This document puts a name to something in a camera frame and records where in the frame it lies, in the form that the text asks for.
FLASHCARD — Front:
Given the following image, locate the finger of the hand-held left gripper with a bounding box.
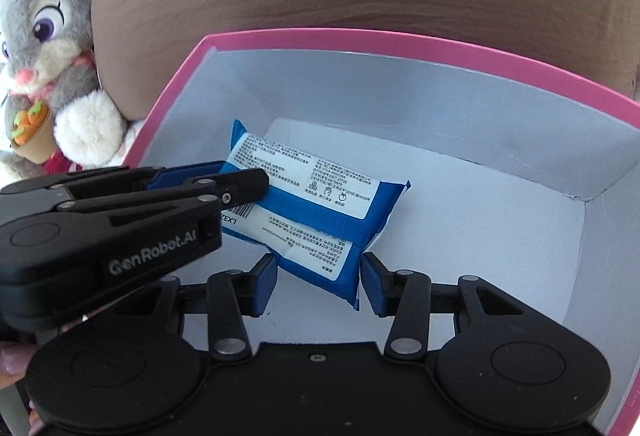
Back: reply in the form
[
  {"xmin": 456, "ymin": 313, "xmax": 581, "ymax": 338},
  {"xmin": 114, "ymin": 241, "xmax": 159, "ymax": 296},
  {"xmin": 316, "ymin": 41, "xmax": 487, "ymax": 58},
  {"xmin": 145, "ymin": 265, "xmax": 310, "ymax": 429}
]
[
  {"xmin": 0, "ymin": 160, "xmax": 229, "ymax": 203},
  {"xmin": 56, "ymin": 168, "xmax": 271, "ymax": 213}
]

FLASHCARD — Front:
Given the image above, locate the blue wet wipes packet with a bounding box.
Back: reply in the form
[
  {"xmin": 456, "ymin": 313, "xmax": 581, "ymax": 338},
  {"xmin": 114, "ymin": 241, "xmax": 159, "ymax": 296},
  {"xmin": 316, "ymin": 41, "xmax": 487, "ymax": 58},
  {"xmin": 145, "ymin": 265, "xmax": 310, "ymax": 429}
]
[{"xmin": 220, "ymin": 118, "xmax": 412, "ymax": 311}]

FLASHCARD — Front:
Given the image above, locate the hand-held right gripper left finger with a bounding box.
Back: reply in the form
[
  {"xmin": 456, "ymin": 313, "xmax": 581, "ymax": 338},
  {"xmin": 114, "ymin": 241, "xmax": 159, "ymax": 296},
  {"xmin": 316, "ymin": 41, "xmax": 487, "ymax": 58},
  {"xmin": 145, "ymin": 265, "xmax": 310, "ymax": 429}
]
[{"xmin": 115, "ymin": 253, "xmax": 278, "ymax": 362}]

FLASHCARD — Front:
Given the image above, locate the person's left hand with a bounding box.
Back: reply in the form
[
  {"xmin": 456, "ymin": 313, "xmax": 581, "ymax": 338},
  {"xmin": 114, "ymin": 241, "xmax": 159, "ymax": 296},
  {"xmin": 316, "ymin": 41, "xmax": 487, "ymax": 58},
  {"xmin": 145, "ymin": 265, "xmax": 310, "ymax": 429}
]
[{"xmin": 0, "ymin": 341, "xmax": 39, "ymax": 390}]

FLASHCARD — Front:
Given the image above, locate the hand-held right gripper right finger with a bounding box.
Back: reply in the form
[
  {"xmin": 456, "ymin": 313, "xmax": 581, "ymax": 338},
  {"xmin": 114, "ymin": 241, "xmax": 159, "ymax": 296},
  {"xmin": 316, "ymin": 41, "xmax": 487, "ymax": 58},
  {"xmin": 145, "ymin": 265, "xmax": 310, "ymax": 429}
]
[{"xmin": 360, "ymin": 252, "xmax": 546, "ymax": 362}]

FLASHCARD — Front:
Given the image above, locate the pink cardboard box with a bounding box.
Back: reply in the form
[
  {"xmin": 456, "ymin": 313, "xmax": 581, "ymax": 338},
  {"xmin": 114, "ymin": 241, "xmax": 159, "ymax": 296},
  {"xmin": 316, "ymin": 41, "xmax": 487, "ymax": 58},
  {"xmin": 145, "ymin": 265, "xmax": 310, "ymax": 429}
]
[{"xmin": 120, "ymin": 30, "xmax": 640, "ymax": 436}]

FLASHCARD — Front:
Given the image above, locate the grey rabbit plush toy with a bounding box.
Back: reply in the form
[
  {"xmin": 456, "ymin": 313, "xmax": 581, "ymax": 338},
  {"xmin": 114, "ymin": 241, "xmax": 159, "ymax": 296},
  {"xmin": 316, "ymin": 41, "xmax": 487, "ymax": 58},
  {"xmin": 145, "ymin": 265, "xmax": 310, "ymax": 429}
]
[{"xmin": 0, "ymin": 0, "xmax": 147, "ymax": 183}]

